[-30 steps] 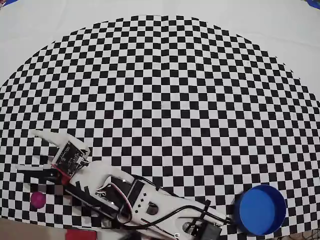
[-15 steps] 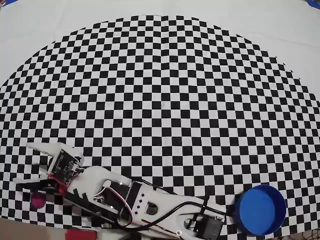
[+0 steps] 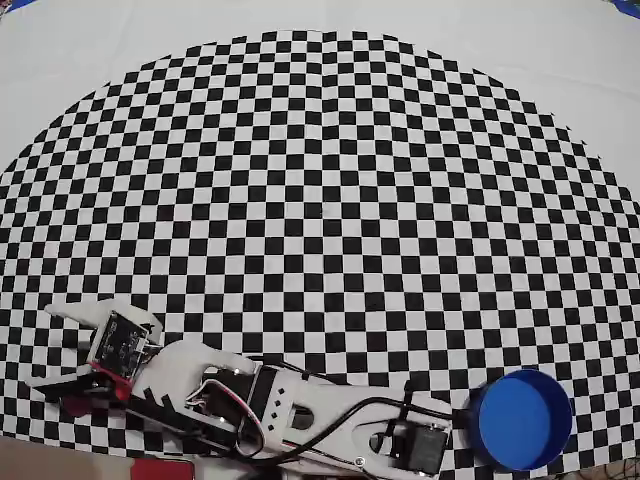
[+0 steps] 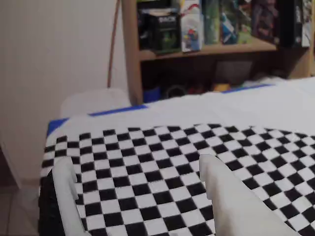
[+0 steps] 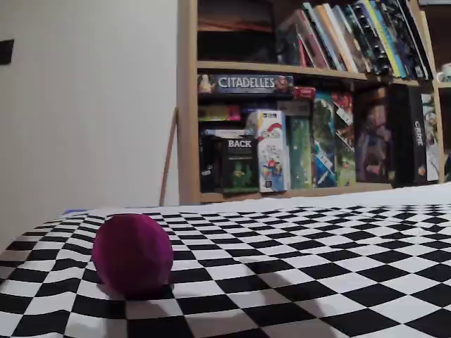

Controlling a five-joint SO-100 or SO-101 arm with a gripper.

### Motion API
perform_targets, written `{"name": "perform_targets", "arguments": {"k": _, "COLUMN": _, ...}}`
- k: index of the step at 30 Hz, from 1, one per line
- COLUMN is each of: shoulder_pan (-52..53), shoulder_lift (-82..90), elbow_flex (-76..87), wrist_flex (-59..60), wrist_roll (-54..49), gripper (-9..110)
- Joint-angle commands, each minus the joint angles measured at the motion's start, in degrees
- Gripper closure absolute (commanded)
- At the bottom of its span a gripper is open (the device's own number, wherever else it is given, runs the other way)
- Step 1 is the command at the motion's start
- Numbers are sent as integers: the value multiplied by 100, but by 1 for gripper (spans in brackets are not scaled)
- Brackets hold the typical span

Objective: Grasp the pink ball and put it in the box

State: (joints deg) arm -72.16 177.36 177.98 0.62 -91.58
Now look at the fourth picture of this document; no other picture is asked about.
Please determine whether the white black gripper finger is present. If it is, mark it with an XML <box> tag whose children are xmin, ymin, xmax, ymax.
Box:
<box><xmin>38</xmin><ymin>156</ymin><xmax>87</xmax><ymax>236</ymax></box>

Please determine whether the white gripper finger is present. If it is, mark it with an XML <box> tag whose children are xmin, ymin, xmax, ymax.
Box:
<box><xmin>198</xmin><ymin>153</ymin><xmax>302</xmax><ymax>236</ymax></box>

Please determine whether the white cartoon game box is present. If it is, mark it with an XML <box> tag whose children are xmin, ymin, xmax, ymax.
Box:
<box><xmin>181</xmin><ymin>0</ymin><xmax>205</xmax><ymax>53</ymax></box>

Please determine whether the blue green game box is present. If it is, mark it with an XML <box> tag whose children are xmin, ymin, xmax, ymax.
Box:
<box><xmin>220</xmin><ymin>0</ymin><xmax>252</xmax><ymax>45</ymax></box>

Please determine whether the black game box green print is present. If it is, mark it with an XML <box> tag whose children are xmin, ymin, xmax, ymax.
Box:
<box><xmin>147</xmin><ymin>9</ymin><xmax>182</xmax><ymax>54</ymax></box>

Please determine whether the dark purple game box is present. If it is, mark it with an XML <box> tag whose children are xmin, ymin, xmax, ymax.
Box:
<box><xmin>251</xmin><ymin>0</ymin><xmax>281</xmax><ymax>44</ymax></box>

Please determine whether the black box white lettering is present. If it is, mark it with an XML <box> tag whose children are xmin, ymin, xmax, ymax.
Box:
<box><xmin>280</xmin><ymin>0</ymin><xmax>303</xmax><ymax>49</ymax></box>

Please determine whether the blue tape strip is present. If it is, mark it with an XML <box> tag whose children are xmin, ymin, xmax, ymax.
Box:
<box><xmin>88</xmin><ymin>105</ymin><xmax>149</xmax><ymax>117</ymax></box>
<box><xmin>220</xmin><ymin>84</ymin><xmax>274</xmax><ymax>94</ymax></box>
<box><xmin>47</xmin><ymin>117</ymin><xmax>70</xmax><ymax>136</ymax></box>

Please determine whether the checkerboard printed white sheet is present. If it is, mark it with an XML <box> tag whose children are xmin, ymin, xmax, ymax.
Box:
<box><xmin>39</xmin><ymin>76</ymin><xmax>315</xmax><ymax>236</ymax></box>

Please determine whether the yellow toy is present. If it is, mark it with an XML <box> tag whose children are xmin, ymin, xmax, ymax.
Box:
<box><xmin>212</xmin><ymin>83</ymin><xmax>231</xmax><ymax>92</ymax></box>

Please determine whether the blue plastic tub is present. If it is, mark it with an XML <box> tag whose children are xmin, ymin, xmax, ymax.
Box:
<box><xmin>143</xmin><ymin>86</ymin><xmax>162</xmax><ymax>103</ymax></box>

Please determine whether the light wooden bookshelf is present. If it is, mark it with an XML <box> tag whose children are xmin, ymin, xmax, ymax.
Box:
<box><xmin>122</xmin><ymin>0</ymin><xmax>315</xmax><ymax>105</ymax></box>

